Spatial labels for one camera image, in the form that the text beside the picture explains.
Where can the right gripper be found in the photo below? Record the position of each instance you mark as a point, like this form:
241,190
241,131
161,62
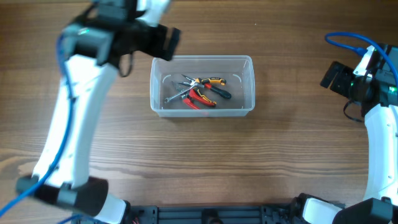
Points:
338,84

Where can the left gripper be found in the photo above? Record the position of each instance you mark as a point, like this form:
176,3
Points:
152,46

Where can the orange black needle-nose pliers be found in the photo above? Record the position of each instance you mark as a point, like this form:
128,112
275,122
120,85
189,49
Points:
202,81

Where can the red handled cutters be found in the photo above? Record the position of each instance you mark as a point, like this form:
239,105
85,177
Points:
195,95

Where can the silver combination wrench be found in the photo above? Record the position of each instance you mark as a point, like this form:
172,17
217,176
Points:
181,92

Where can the red black awl screwdriver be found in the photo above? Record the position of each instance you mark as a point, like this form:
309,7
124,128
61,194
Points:
223,93

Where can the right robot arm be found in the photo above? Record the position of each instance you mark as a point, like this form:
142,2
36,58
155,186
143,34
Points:
372,86

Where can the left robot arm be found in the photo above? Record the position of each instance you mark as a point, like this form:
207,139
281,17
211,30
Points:
88,52

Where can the clear plastic container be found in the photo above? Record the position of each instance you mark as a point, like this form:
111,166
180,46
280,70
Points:
237,70

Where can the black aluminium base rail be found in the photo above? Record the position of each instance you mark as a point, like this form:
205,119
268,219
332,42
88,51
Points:
264,214

